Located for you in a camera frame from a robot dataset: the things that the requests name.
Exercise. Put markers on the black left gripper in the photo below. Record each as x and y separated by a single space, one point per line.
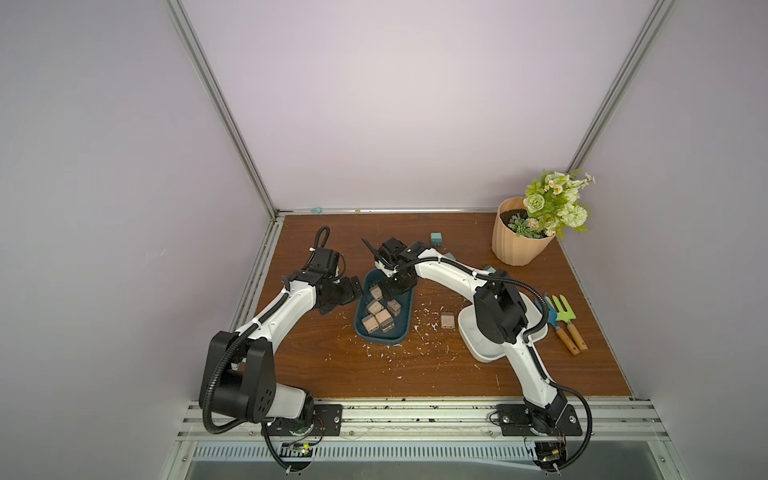
348 292

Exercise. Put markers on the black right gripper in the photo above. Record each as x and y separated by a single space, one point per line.
399 278

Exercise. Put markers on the dark teal storage tray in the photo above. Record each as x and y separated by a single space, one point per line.
401 323

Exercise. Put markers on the white storage tray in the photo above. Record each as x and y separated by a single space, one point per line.
495 324

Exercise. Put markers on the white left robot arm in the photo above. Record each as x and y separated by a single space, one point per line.
239 381

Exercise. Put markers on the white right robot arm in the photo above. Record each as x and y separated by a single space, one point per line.
538 387

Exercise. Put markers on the peach ribbed flower pot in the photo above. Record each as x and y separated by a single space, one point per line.
509 247

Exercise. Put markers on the green artificial flower plant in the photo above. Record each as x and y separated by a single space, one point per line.
551 206

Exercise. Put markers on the green garden fork tool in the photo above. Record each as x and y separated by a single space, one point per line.
570 321

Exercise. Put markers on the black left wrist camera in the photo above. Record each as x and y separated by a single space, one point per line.
325 261

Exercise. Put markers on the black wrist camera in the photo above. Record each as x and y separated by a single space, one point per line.
325 261
390 251

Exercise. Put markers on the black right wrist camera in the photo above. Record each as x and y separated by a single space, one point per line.
390 251

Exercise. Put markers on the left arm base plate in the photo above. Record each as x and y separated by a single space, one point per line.
324 420

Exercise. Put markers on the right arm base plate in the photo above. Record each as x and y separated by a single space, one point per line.
520 420

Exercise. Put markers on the left corner aluminium post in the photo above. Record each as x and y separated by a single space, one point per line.
186 31

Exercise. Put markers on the corner aluminium post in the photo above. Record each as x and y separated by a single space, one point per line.
186 31
651 28

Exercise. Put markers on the aluminium front rail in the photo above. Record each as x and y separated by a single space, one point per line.
468 418

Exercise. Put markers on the right corner aluminium post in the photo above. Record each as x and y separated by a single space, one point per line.
651 28

